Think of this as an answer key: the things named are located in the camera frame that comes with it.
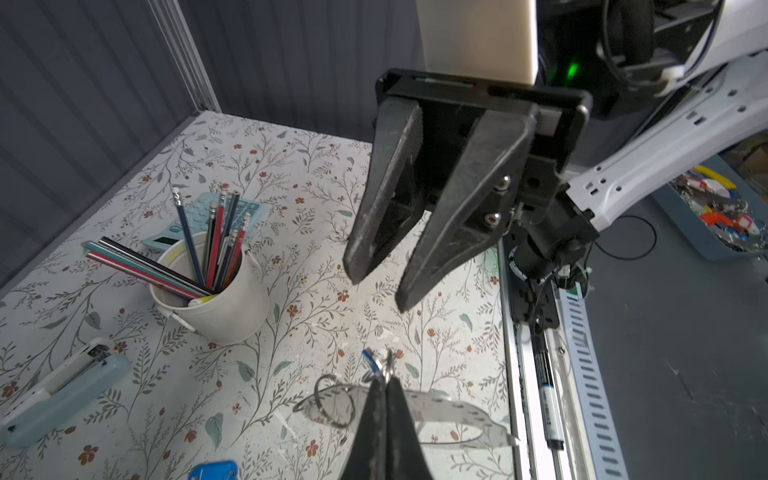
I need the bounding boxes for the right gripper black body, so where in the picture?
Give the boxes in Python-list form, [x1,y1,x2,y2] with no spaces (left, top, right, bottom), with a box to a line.
[375,68,592,210]

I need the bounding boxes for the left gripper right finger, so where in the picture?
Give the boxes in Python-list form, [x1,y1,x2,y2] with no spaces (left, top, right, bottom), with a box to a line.
[386,377,433,480]

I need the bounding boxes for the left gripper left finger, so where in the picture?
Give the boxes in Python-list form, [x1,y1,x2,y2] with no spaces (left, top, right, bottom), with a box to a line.
[340,377,387,479]

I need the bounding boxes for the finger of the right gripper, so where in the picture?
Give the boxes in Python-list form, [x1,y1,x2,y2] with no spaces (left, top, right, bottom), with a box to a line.
[343,97,425,284]
[395,109,538,312]

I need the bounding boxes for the blue key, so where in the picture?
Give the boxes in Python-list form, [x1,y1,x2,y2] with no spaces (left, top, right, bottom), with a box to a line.
[187,460,238,480]
[362,348,383,376]

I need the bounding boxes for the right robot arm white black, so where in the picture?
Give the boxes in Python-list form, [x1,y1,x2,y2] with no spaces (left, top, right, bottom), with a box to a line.
[343,1,767,311]

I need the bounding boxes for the white pencil cup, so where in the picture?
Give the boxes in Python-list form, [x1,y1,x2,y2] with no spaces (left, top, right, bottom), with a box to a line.
[149,248,270,345]

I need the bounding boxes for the blue bin with clutter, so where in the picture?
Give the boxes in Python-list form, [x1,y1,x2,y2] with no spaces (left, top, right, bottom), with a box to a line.
[652,155,767,261]

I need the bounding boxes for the light blue stapler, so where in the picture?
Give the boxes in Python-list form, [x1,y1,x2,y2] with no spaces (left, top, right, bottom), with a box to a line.
[1,338,130,449]

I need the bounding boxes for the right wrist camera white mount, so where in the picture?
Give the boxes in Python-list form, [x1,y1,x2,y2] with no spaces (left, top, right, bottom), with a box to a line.
[416,0,538,85]

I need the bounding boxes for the black marker on rail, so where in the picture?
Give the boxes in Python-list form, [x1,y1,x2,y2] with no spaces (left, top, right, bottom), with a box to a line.
[531,325,565,451]

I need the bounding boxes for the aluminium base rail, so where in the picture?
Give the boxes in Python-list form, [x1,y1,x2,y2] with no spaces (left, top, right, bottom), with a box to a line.
[497,238,629,479]

